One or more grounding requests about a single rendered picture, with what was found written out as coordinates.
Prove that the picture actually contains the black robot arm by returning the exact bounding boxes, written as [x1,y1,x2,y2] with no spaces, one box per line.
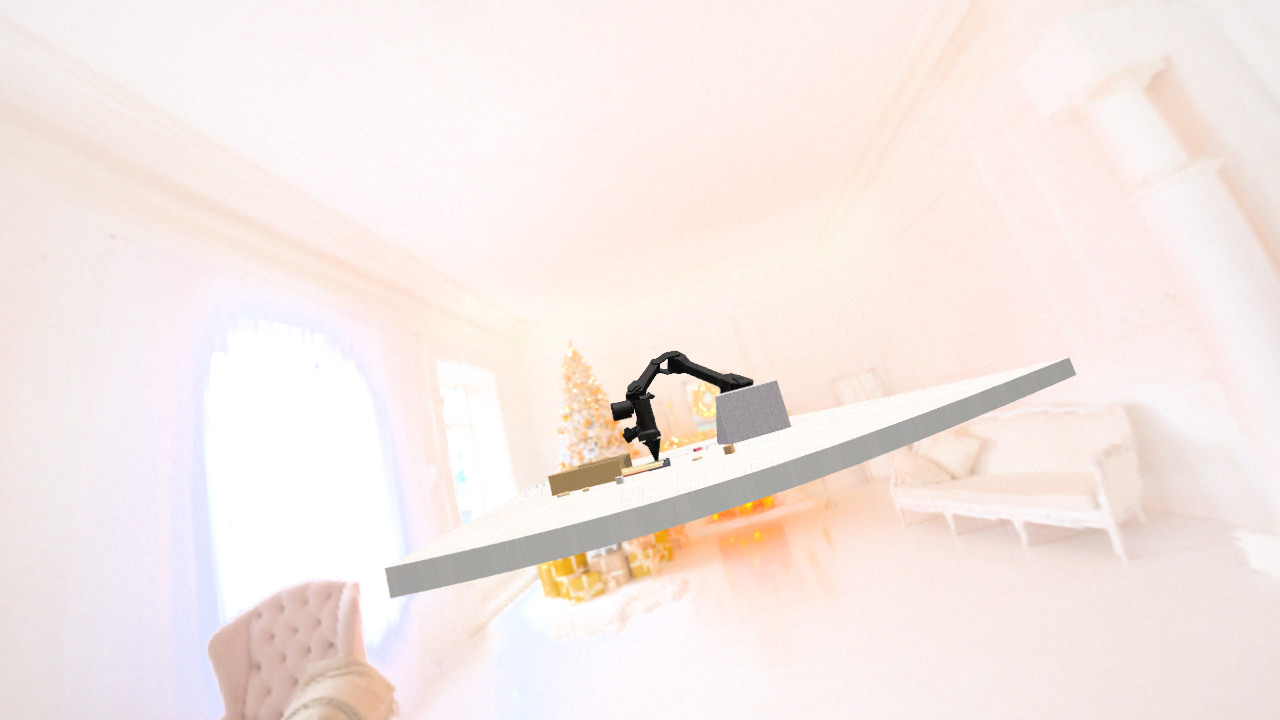
[611,350,754,443]

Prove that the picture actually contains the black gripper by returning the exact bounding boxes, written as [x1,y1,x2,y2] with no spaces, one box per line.
[636,413,660,462]

